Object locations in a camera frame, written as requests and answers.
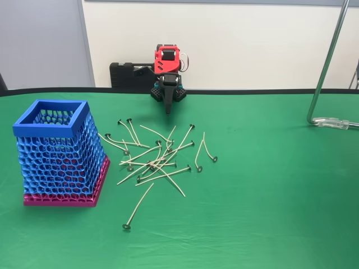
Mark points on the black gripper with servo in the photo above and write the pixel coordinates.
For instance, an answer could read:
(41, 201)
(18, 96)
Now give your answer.
(169, 79)

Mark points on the candle wick with metal base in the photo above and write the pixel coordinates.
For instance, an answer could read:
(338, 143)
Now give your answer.
(129, 168)
(158, 142)
(192, 143)
(107, 135)
(188, 168)
(120, 182)
(152, 168)
(214, 159)
(126, 226)
(199, 169)
(174, 164)
(138, 179)
(129, 120)
(148, 128)
(169, 150)
(119, 122)
(126, 152)
(192, 126)
(148, 162)

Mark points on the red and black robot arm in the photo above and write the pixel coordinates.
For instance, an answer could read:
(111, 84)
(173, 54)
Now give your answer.
(166, 63)

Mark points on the blue lattice basket, magenta base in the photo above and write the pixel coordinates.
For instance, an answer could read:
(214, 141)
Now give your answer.
(56, 168)

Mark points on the black plastic tool case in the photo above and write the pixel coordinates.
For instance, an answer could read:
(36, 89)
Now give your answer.
(123, 75)

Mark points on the green table cloth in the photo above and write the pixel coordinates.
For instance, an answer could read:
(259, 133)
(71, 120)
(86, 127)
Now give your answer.
(252, 196)

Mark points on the chrome metal stand pole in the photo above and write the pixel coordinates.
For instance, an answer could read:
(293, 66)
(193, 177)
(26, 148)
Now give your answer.
(328, 61)

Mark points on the clear plastic pole clamp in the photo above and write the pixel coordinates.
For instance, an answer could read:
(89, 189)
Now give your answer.
(333, 122)

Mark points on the black metal frame chair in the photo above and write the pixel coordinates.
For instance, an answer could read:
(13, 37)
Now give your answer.
(357, 70)

